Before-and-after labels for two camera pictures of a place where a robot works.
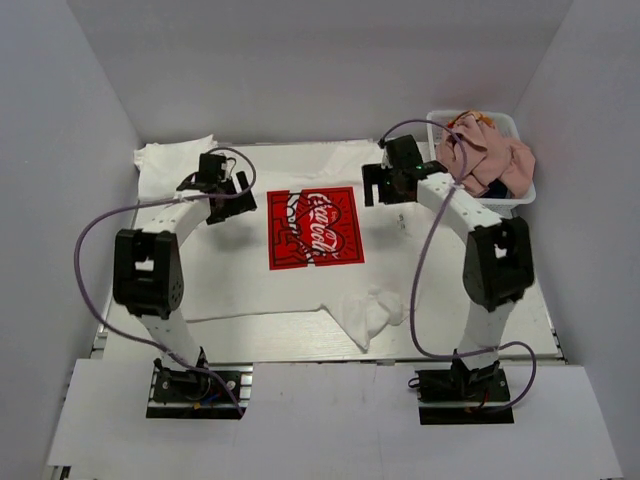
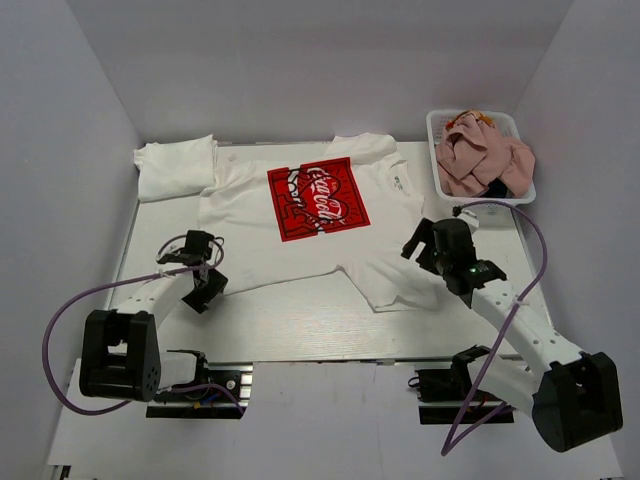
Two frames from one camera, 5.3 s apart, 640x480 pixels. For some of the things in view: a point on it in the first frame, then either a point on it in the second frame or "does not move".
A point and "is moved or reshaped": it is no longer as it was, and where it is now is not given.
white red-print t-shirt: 324,238 is moved or reshaped
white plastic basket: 437,122 does not move
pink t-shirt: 473,151 does not move
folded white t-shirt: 163,167 does not move
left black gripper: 240,204 -> 197,301
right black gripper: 374,175 -> 425,233
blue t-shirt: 497,189 does not move
